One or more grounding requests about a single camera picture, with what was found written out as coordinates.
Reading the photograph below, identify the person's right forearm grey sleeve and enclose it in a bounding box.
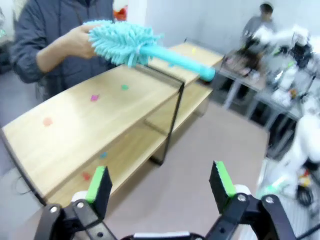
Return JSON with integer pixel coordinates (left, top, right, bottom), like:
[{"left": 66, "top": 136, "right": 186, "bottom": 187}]
[{"left": 9, "top": 14, "right": 67, "bottom": 85}]

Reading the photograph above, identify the grey background table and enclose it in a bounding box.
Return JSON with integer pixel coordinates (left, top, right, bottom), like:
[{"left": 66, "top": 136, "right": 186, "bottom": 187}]
[{"left": 218, "top": 53, "right": 303, "bottom": 131}]

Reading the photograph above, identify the thin black floor cable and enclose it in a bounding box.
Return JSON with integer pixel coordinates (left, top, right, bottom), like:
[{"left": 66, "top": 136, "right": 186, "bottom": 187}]
[{"left": 11, "top": 174, "right": 33, "bottom": 197}]

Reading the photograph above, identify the two-tier wooden shelf black frame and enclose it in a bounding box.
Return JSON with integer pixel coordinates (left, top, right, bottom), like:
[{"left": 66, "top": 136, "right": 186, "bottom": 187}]
[{"left": 0, "top": 42, "right": 225, "bottom": 208}]

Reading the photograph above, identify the background person in grey top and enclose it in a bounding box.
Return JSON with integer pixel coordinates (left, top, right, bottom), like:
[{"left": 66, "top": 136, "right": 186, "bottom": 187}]
[{"left": 241, "top": 2, "right": 277, "bottom": 42}]

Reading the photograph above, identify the person's right hand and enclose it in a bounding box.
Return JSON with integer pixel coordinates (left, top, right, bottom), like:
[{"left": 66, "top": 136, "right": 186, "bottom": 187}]
[{"left": 51, "top": 24, "right": 101, "bottom": 67}]

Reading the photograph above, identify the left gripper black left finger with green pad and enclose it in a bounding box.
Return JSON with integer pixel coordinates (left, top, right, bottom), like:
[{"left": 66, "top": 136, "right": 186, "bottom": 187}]
[{"left": 33, "top": 165, "right": 118, "bottom": 240}]

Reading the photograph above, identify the person in grey jacket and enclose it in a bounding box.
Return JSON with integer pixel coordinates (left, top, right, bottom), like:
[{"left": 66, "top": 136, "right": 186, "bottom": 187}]
[{"left": 9, "top": 0, "right": 118, "bottom": 101}]

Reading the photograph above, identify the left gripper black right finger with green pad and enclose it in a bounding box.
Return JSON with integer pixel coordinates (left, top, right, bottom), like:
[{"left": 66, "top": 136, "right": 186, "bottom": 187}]
[{"left": 204, "top": 160, "right": 297, "bottom": 240}]

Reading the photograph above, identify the teal microfiber duster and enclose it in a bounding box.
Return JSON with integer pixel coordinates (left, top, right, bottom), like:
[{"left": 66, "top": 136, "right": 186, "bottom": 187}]
[{"left": 82, "top": 20, "right": 216, "bottom": 83}]

